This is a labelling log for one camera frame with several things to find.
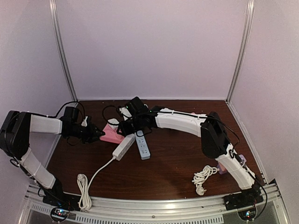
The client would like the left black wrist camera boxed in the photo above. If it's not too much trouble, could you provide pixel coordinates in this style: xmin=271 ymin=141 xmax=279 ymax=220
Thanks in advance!
xmin=62 ymin=106 xmax=80 ymax=123

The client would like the white coiled cable right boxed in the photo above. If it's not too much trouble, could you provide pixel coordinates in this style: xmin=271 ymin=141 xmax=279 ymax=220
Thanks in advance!
xmin=192 ymin=165 xmax=219 ymax=196

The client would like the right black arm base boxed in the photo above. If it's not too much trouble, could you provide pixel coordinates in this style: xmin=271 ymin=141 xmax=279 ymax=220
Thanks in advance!
xmin=224 ymin=189 xmax=263 ymax=210

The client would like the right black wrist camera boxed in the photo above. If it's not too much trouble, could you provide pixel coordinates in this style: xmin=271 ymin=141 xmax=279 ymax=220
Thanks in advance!
xmin=125 ymin=97 xmax=149 ymax=116

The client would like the white power strip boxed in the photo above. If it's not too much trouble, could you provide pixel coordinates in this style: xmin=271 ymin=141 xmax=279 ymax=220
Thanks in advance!
xmin=112 ymin=134 xmax=135 ymax=161

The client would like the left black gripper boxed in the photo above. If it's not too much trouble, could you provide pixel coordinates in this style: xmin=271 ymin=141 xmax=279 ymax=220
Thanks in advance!
xmin=68 ymin=122 xmax=105 ymax=145

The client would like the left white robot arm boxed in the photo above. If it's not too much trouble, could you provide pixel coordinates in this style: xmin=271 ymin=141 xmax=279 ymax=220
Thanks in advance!
xmin=0 ymin=107 xmax=105 ymax=189

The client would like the aluminium front rail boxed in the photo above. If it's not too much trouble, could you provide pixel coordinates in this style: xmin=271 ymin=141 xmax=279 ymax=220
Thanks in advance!
xmin=17 ymin=184 xmax=291 ymax=224

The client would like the right aluminium frame post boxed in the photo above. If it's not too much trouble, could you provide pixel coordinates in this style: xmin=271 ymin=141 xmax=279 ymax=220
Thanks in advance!
xmin=226 ymin=0 xmax=255 ymax=104

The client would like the aluminium frame post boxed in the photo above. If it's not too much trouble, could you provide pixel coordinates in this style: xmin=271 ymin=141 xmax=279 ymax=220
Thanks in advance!
xmin=49 ymin=0 xmax=78 ymax=101
xmin=226 ymin=0 xmax=255 ymax=104

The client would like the white coiled power cable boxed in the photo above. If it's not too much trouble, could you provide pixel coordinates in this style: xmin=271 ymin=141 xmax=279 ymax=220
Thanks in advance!
xmin=77 ymin=157 xmax=116 ymax=210

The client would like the left aluminium frame post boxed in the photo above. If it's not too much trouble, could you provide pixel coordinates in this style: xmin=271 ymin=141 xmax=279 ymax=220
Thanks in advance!
xmin=49 ymin=0 xmax=78 ymax=101

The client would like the light blue power strip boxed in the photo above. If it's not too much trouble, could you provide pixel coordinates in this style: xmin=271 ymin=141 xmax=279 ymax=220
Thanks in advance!
xmin=135 ymin=130 xmax=150 ymax=160

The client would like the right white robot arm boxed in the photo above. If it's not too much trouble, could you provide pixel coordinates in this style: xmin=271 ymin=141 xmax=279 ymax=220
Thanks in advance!
xmin=117 ymin=105 xmax=257 ymax=206

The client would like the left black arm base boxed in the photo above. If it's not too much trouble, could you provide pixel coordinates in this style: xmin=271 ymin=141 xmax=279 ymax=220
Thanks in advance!
xmin=41 ymin=187 xmax=80 ymax=211

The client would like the small white cube adapter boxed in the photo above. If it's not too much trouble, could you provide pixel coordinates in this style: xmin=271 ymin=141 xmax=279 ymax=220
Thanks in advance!
xmin=107 ymin=118 xmax=119 ymax=126

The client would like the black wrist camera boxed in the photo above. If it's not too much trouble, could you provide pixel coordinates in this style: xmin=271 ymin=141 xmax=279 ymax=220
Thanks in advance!
xmin=125 ymin=97 xmax=149 ymax=116
xmin=62 ymin=106 xmax=80 ymax=123

